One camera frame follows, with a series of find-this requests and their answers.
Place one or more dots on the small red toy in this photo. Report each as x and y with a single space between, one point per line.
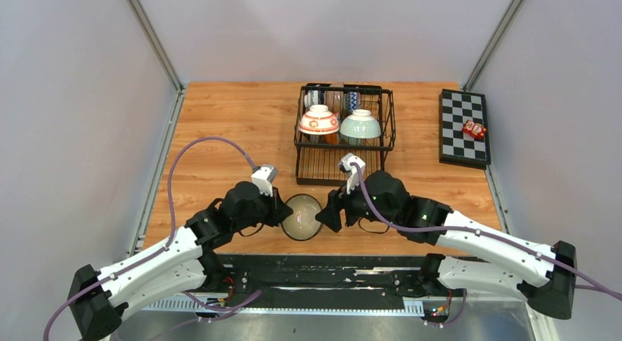
474 129

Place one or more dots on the red floral small bowl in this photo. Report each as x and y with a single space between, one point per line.
318 120

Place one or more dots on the black cream patterned bowl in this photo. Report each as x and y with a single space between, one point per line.
313 138

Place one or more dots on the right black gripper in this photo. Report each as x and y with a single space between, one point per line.
330 215

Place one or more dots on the red patterned bowl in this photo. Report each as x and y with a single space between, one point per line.
352 101

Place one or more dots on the black white checkerboard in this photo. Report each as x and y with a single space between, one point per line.
455 147

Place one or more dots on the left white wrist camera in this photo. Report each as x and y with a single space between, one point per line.
263 177

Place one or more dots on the black wire dish rack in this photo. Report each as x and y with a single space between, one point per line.
317 164

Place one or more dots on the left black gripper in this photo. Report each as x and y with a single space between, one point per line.
279 210

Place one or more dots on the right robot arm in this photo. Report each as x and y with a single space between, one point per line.
535 273

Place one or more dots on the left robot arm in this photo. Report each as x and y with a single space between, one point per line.
101 299

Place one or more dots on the white orange bowl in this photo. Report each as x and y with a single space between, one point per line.
332 138

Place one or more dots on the blue floral bowl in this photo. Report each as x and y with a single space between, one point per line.
313 97

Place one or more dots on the black celadon bowl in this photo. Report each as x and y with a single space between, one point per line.
360 124

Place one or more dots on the pale green bowl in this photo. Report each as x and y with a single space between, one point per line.
351 141

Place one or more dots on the brown cream glazed bowl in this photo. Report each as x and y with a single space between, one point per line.
334 98

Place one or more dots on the dark blue glazed bowl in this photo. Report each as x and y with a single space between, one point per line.
302 225

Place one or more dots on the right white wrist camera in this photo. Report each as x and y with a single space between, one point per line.
354 167

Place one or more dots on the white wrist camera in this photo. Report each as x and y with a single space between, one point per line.
354 167
263 177

